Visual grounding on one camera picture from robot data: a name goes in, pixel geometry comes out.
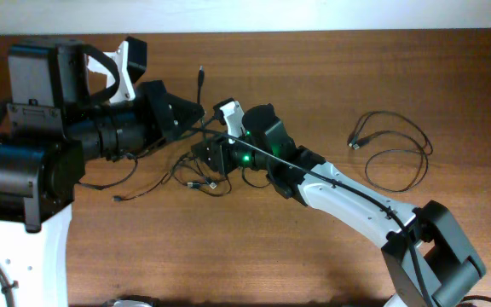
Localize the black cable bundle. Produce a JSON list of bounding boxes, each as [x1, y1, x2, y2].
[[113, 66, 234, 202]]

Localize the separated black usb cable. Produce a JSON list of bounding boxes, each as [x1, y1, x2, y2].
[[347, 110, 434, 193]]

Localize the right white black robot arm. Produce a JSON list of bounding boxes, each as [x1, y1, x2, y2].
[[192, 104, 487, 307]]

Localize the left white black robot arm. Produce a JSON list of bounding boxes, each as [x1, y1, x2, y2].
[[0, 38, 204, 306]]

